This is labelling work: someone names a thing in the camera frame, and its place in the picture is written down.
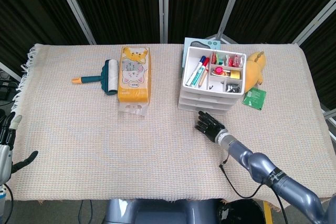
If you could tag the black binder clips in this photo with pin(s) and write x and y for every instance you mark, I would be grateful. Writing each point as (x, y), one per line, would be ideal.
(233, 88)

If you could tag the beige woven tablecloth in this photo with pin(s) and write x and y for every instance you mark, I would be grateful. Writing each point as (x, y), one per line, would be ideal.
(131, 142)

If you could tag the green foil sachet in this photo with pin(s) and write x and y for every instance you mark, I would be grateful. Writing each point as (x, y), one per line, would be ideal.
(256, 98)

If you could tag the pink round plastic part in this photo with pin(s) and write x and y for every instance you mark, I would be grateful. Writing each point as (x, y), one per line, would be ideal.
(219, 71)

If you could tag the red clips in clear wrap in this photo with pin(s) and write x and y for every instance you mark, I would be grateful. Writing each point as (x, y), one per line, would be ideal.
(235, 60)

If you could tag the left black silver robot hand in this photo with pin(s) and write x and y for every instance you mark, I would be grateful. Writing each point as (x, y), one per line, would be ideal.
(5, 161)

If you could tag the black folding partition screen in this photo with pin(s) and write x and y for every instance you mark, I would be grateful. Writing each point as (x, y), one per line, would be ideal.
(118, 6)

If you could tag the yellow cat tissue pack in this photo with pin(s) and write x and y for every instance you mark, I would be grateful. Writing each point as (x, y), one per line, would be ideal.
(134, 77)

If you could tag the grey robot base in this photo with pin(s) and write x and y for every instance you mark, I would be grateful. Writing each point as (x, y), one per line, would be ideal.
(157, 212)

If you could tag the red and green clips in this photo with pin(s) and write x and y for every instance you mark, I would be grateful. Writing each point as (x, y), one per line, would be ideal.
(218, 58)

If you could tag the black round bin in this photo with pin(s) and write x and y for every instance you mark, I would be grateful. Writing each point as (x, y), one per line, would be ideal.
(241, 212)

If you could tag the black electronic devices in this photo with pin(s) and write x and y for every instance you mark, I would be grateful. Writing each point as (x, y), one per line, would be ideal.
(4, 85)

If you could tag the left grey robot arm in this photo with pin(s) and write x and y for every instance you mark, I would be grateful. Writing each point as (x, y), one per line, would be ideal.
(2, 192)

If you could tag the light blue product box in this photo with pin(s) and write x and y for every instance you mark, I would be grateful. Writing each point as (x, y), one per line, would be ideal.
(202, 42)

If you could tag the red cap whiteboard marker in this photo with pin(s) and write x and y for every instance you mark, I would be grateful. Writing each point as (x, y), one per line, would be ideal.
(200, 74)

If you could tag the yellow plush toy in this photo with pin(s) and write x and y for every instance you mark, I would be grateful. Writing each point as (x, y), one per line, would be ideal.
(254, 72)

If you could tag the white drawer organizer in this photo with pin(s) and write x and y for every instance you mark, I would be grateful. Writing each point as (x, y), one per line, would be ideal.
(204, 99)

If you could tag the wooden pencil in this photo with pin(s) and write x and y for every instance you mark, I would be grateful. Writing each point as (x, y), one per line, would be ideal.
(204, 77)

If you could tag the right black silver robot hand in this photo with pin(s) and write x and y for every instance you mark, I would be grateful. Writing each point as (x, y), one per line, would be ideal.
(211, 128)

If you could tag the teal lint roller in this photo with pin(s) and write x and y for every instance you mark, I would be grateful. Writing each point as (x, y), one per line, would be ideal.
(90, 79)

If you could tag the blue cap whiteboard marker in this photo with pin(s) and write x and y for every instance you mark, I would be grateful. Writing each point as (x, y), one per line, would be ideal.
(197, 69)

